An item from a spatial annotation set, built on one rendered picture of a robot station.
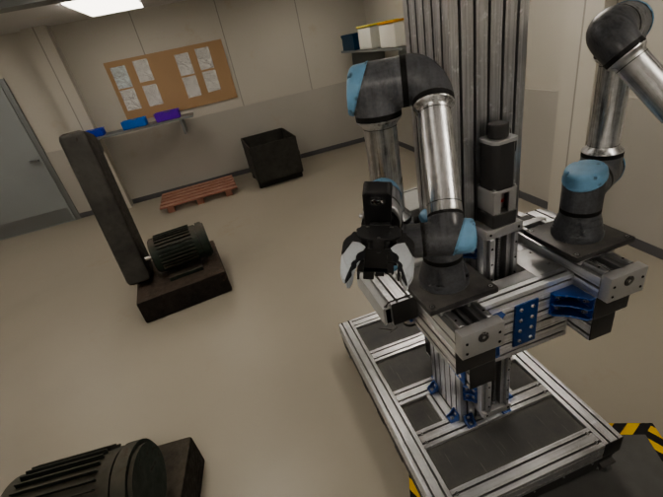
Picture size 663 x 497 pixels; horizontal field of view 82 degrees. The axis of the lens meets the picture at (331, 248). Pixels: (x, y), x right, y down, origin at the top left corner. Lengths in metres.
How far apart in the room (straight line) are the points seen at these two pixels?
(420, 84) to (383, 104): 0.09
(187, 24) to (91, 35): 1.33
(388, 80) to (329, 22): 6.29
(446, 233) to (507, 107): 0.60
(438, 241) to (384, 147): 0.31
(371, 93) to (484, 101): 0.42
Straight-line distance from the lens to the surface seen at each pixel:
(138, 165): 7.18
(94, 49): 7.07
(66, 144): 3.73
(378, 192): 0.59
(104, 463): 1.95
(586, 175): 1.38
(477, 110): 1.26
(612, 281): 1.39
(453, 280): 1.16
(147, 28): 6.96
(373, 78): 0.96
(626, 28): 1.31
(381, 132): 0.99
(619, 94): 1.45
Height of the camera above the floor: 1.88
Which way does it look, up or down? 29 degrees down
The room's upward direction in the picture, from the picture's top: 12 degrees counter-clockwise
